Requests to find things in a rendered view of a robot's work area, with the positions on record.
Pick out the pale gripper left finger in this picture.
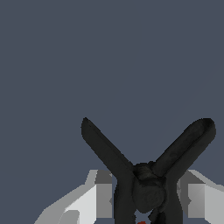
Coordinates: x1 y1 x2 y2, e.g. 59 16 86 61
34 169 114 224

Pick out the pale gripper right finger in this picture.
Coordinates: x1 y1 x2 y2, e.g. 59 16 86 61
176 169 224 224

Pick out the black spring clamp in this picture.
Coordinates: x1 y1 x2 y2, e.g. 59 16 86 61
80 116 217 224

